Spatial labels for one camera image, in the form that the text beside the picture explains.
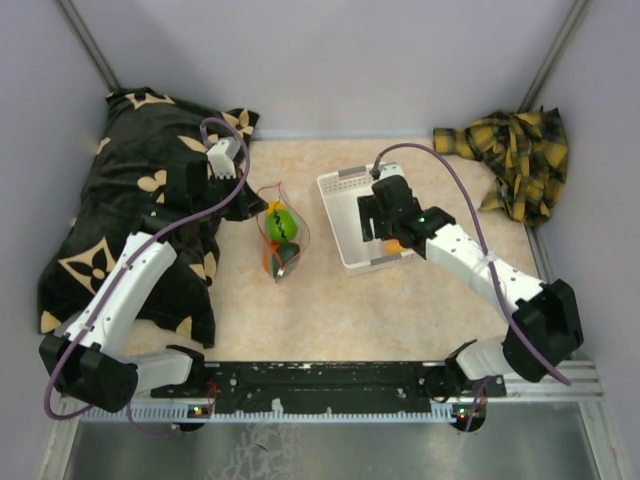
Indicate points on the orange fruit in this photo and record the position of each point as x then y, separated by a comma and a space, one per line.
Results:
268, 252

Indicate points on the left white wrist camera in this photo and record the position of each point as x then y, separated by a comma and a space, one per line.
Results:
221, 158

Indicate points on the yellow plaid cloth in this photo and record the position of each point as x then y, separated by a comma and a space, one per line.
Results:
528, 153

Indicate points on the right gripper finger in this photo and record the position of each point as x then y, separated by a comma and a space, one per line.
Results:
385, 227
366, 211

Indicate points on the right corner post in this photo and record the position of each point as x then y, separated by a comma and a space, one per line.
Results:
568, 29

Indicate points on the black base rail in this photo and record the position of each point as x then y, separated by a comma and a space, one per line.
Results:
301, 388

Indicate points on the peach fruit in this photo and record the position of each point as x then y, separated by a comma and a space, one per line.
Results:
392, 247

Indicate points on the dark green avocado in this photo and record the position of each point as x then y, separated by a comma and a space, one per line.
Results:
287, 252

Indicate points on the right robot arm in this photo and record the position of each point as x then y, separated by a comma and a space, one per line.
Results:
543, 321

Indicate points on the yellow lemon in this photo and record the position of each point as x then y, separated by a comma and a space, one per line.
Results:
275, 206

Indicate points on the corner post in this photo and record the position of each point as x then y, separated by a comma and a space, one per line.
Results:
568, 29
87, 41

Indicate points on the white plastic basket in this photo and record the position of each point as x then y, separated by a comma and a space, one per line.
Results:
339, 191

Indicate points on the black floral pillow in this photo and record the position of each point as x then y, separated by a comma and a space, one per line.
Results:
146, 132

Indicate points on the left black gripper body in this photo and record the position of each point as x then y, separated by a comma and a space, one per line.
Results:
219, 191

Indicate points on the clear zip top bag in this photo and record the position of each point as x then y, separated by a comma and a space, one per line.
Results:
277, 192

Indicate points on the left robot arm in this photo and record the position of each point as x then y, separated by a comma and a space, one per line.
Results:
84, 361

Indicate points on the aluminium frame bar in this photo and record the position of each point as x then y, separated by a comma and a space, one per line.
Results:
464, 413

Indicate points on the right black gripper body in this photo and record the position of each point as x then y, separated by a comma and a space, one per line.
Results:
395, 223

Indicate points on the left corner post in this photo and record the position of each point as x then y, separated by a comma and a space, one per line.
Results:
87, 41

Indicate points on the green toy watermelon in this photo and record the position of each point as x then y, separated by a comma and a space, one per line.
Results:
281, 226

